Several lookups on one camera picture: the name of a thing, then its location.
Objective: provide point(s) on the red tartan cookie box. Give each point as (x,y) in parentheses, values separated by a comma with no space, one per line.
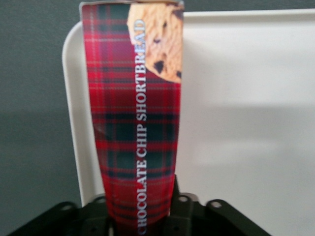
(133,123)

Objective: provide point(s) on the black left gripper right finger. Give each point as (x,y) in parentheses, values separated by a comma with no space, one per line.
(180,214)

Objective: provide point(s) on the cream plastic tray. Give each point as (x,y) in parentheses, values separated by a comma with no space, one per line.
(246,123)

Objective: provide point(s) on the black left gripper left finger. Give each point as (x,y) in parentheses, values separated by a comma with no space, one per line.
(96,218)

